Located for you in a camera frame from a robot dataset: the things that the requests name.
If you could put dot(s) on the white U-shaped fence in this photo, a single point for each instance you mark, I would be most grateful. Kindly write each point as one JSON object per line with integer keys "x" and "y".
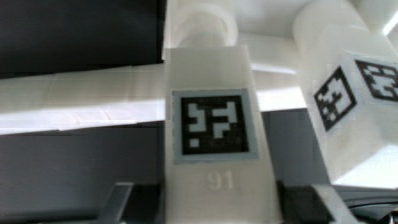
{"x": 115, "y": 96}

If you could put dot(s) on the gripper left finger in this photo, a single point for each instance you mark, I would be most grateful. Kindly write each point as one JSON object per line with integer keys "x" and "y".
{"x": 131, "y": 204}

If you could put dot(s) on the white chair seat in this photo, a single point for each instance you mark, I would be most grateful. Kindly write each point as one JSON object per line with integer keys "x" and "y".
{"x": 273, "y": 18}

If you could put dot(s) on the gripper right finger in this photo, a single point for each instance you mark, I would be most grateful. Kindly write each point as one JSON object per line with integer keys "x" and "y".
{"x": 328, "y": 204}

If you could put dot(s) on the white chair leg with tag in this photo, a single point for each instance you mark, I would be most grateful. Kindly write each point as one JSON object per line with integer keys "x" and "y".
{"x": 348, "y": 83}

